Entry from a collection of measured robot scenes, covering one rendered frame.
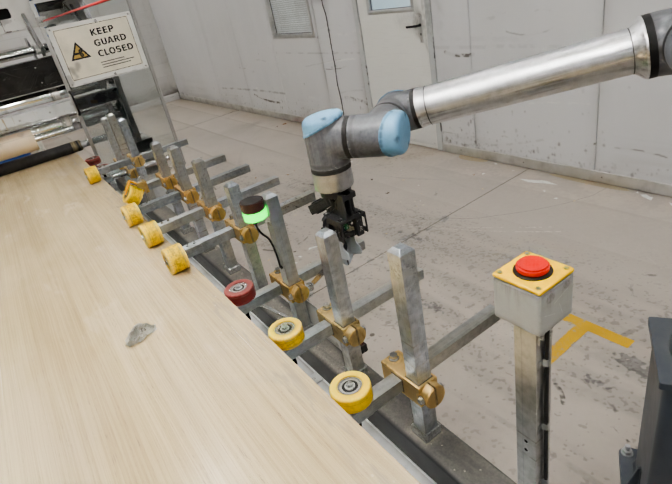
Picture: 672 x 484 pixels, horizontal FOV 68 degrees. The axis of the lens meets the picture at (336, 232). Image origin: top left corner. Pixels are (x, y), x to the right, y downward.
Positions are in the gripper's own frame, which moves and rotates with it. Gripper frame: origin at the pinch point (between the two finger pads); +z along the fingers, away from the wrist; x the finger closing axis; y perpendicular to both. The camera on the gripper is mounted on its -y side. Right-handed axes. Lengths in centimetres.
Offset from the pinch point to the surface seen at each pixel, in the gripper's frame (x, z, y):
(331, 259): -9.0, -8.2, 9.6
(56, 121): -29, -14, -255
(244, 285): -20.0, 6.3, -20.9
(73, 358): -63, 7, -27
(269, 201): -8.9, -15.5, -15.4
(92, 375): -61, 7, -17
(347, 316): -8.1, 7.9, 9.6
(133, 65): 24, -34, -244
